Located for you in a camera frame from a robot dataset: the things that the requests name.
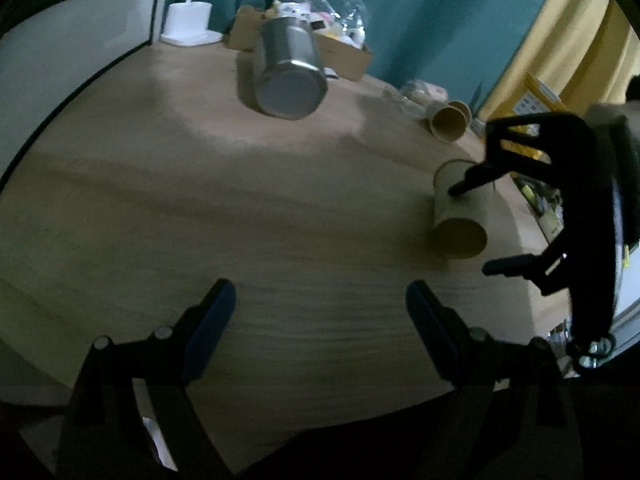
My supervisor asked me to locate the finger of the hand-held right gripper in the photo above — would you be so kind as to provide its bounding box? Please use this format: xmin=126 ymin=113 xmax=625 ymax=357
xmin=481 ymin=230 xmax=577 ymax=297
xmin=447 ymin=112 xmax=594 ymax=197

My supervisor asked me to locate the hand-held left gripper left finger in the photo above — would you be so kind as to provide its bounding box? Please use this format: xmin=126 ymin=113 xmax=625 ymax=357
xmin=55 ymin=278 xmax=237 ymax=480

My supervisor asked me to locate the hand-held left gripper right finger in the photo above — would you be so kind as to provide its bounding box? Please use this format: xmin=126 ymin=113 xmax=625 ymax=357
xmin=406 ymin=280 xmax=586 ymax=480

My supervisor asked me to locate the tall brown paper cup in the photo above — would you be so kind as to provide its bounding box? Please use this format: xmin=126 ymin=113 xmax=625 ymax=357
xmin=431 ymin=159 xmax=498 ymax=261

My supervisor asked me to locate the short brown paper cup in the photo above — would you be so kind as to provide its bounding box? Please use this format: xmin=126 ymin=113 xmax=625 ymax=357
xmin=427 ymin=100 xmax=473 ymax=144

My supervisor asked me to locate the stainless steel cup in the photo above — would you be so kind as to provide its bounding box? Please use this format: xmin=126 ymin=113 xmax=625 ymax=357
xmin=251 ymin=16 xmax=329 ymax=121

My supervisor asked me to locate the yellow packet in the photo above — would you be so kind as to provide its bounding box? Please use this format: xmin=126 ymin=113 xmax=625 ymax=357
xmin=500 ymin=72 xmax=569 ymax=161

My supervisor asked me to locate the green printed packet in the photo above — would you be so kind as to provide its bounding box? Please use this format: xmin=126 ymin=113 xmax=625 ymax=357
xmin=520 ymin=175 xmax=567 ymax=242

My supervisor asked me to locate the yellow curtain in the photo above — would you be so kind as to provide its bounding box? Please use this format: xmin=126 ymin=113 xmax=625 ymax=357
xmin=475 ymin=0 xmax=640 ymax=126

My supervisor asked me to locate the clear plastic wrapper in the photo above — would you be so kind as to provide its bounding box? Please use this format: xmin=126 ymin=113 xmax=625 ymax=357
xmin=382 ymin=79 xmax=449 ymax=121

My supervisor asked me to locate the teal curtain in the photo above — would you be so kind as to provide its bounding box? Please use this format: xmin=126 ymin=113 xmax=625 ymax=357
xmin=160 ymin=0 xmax=581 ymax=111

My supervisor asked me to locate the cardboard box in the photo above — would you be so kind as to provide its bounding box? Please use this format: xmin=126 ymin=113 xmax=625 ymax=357
xmin=222 ymin=5 xmax=375 ymax=82

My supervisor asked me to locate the clear plastic bag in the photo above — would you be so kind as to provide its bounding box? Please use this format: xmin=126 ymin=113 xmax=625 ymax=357
xmin=272 ymin=0 xmax=369 ymax=51

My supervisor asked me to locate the white lamp base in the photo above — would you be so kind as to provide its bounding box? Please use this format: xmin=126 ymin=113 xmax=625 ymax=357
xmin=161 ymin=0 xmax=223 ymax=47

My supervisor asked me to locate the white panel with black frame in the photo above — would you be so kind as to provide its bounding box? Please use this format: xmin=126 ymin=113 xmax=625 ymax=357
xmin=0 ymin=0 xmax=162 ymax=177

